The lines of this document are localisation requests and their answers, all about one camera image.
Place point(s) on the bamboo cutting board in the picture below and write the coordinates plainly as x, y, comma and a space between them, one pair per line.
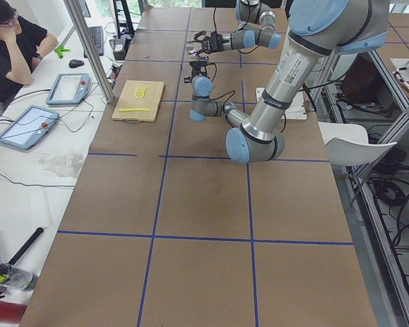
152, 99

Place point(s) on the black marker pen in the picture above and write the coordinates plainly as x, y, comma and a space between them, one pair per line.
26, 245

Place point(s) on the black keyboard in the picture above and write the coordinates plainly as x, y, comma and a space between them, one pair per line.
96, 34

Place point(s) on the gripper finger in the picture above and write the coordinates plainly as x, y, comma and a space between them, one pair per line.
198, 63
201, 37
202, 54

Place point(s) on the aluminium frame post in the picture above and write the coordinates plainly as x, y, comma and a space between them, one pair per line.
79, 22

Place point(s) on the crumpled white tissue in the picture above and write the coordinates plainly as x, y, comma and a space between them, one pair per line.
63, 164

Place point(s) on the person in black shirt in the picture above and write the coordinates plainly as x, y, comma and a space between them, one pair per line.
23, 45

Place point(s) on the white chair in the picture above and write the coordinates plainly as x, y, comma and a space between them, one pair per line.
348, 144

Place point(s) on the teach pendant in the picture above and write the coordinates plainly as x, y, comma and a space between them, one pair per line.
29, 128
68, 89

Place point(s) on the yellow plastic knife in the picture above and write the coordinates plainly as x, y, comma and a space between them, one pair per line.
136, 109

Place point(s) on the black computer mouse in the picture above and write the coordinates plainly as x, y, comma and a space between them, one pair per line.
74, 63

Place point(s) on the green plastic clamp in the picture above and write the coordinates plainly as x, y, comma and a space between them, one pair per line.
60, 50

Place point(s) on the near teach pendant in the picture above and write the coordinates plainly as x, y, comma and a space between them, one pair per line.
29, 128

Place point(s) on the far teach pendant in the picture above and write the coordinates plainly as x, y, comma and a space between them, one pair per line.
68, 89

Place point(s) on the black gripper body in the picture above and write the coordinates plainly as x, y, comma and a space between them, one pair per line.
199, 70
213, 43

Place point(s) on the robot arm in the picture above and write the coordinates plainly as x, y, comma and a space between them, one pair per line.
256, 28
315, 30

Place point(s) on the plastic water bottle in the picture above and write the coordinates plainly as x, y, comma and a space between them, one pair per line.
16, 278

